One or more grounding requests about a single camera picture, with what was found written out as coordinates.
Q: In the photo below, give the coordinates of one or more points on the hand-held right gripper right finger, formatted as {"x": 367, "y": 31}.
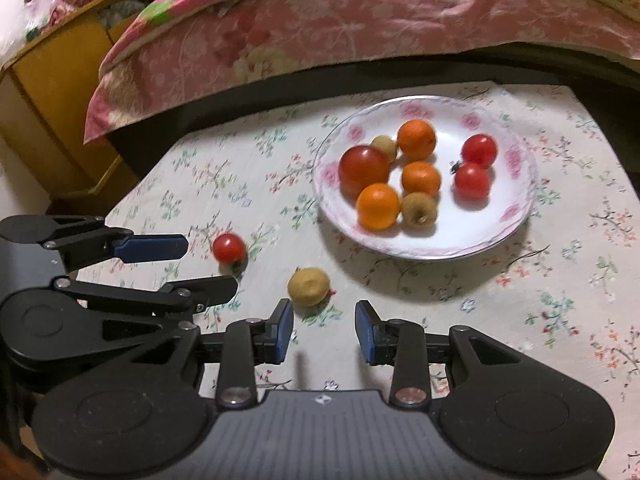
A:
{"x": 365, "y": 332}

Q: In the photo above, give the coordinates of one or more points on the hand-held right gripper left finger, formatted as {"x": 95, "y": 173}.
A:
{"x": 284, "y": 332}

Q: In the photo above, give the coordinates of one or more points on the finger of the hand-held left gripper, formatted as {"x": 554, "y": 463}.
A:
{"x": 200, "y": 292}
{"x": 150, "y": 248}

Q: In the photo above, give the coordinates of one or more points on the small brown round fruit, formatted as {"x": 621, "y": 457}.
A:
{"x": 419, "y": 207}
{"x": 308, "y": 286}
{"x": 384, "y": 146}

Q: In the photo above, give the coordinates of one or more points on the small red tomato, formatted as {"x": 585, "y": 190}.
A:
{"x": 229, "y": 247}
{"x": 472, "y": 182}
{"x": 479, "y": 150}

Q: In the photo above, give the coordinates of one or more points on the orange tangerine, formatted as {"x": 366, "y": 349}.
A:
{"x": 378, "y": 206}
{"x": 416, "y": 138}
{"x": 421, "y": 178}

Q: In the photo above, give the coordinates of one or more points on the white floral rimmed plate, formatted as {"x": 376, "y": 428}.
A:
{"x": 480, "y": 225}

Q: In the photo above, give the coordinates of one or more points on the floral tablecloth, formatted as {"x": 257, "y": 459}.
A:
{"x": 500, "y": 310}

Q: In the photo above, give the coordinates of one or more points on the large red tomato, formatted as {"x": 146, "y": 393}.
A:
{"x": 362, "y": 170}

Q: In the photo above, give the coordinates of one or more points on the yellow wooden cabinet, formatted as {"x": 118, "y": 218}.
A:
{"x": 45, "y": 110}

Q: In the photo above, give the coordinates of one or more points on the patchwork quilt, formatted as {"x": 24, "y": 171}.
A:
{"x": 150, "y": 25}

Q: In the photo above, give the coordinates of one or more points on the clear plastic bag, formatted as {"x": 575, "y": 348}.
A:
{"x": 40, "y": 15}

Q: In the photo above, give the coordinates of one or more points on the dark bed frame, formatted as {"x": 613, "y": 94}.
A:
{"x": 300, "y": 85}

